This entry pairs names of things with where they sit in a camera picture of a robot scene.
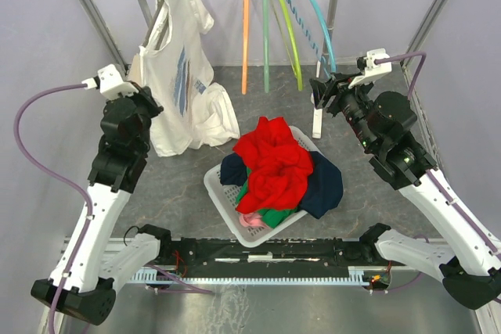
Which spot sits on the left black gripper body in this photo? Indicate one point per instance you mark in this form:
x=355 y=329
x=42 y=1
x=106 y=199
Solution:
x=145 y=105

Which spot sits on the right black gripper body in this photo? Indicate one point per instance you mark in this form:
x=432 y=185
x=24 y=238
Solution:
x=355 y=102

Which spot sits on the white t shirt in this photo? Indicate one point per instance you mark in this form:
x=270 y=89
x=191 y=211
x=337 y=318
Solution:
x=197 y=110

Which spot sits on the red t shirt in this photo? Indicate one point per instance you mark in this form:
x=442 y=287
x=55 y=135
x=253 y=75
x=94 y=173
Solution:
x=279 y=167

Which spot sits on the navy blue t shirt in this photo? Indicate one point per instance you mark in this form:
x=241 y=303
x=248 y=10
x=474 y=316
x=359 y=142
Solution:
x=325 y=186

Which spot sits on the teal blue hanger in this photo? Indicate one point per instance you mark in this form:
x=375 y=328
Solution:
x=325 y=53

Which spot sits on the yellow green hanger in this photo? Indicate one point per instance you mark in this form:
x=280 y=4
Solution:
x=287 y=34

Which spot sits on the mint green hanger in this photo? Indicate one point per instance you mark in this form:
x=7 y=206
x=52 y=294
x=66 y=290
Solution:
x=265 y=27

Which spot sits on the orange hanger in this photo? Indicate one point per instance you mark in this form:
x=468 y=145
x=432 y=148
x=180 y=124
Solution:
x=246 y=31

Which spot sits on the green t shirt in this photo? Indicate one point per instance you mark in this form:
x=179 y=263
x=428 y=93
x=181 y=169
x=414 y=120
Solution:
x=273 y=217

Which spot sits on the pink t shirt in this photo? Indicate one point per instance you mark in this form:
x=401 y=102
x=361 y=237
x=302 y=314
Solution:
x=252 y=220

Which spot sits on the grey hanger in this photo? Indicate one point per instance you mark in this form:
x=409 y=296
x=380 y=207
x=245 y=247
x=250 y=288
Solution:
x=152 y=20

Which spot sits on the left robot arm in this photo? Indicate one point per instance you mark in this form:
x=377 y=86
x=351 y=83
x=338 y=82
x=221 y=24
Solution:
x=83 y=285

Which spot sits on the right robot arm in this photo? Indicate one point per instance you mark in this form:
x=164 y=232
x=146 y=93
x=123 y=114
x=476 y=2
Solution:
x=469 y=265

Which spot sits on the folded beige cloth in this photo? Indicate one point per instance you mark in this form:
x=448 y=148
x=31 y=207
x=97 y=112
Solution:
x=134 y=71

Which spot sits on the white plastic basket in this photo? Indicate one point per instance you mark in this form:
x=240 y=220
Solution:
x=224 y=199

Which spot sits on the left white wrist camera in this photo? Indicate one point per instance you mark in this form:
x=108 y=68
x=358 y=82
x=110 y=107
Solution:
x=110 y=83

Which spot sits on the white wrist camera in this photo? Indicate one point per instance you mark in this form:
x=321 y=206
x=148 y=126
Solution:
x=110 y=83
x=371 y=69

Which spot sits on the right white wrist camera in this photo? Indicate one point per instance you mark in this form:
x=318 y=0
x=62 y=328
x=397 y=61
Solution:
x=371 y=69

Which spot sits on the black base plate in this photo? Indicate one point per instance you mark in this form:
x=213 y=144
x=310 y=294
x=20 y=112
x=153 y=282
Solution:
x=275 y=258

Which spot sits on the light blue cable duct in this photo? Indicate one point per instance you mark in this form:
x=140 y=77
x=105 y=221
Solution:
x=357 y=276

